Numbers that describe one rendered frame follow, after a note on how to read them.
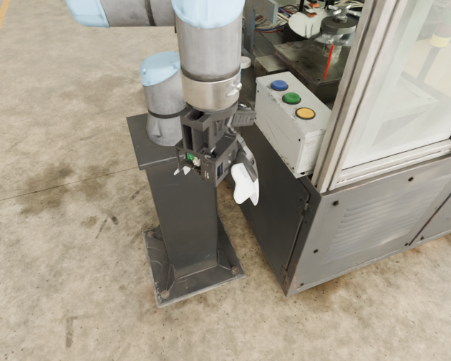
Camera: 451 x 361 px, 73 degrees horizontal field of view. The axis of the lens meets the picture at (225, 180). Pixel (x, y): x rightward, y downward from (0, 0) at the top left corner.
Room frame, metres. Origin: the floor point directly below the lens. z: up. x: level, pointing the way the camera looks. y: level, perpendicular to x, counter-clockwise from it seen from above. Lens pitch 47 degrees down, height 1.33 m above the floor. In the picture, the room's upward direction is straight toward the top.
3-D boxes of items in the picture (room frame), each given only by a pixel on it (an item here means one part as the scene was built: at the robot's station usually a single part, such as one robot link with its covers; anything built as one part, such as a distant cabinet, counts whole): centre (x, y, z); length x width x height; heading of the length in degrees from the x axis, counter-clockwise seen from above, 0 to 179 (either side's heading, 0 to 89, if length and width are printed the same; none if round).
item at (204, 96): (0.36, 0.02, 1.13); 0.08 x 0.08 x 0.05
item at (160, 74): (0.77, 0.16, 0.91); 0.13 x 0.12 x 0.14; 92
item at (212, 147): (0.36, 0.02, 1.05); 0.09 x 0.08 x 0.12; 150
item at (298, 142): (0.71, -0.19, 0.82); 0.28 x 0.11 x 0.15; 20
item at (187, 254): (0.77, 0.17, 0.37); 0.40 x 0.40 x 0.75; 20
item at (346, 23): (1.08, -0.38, 0.96); 0.11 x 0.11 x 0.03
